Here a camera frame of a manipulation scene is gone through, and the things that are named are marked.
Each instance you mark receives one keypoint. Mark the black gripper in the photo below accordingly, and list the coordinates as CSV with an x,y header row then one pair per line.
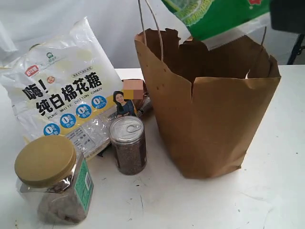
x,y
288,15

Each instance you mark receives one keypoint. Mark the green snack bag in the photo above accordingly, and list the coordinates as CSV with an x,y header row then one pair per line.
x,y
207,18

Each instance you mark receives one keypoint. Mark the brown paper bag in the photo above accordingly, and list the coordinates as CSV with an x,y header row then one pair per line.
x,y
208,96

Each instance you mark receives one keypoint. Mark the white cotton candy bag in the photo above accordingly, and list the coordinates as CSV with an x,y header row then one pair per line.
x,y
67,86

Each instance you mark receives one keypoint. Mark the black stand leg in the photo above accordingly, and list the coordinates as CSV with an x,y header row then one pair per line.
x,y
297,49

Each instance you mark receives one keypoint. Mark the brown snack packet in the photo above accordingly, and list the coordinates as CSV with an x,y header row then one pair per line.
x,y
143,106

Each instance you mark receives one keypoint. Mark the clear can with pull-tab lid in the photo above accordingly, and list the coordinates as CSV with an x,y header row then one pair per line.
x,y
127,136

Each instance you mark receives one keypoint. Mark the white curtain cloth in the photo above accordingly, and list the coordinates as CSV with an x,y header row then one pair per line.
x,y
8,50

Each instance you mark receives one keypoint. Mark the plastic jar with gold lid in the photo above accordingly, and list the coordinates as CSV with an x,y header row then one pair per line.
x,y
55,180

